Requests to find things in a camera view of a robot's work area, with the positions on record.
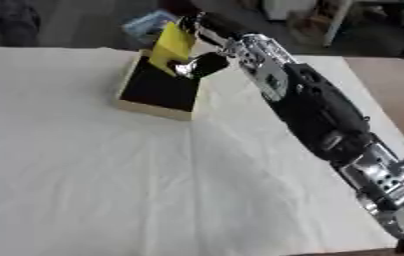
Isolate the tan cardboard box black inside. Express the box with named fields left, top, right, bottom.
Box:
left=114, top=49, right=202, bottom=122

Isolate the white table leg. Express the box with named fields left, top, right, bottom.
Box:
left=321, top=0, right=355, bottom=48

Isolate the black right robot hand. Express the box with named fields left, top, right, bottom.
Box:
left=168, top=12, right=258, bottom=80

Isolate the blue and white bag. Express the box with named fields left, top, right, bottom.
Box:
left=121, top=9, right=180, bottom=41

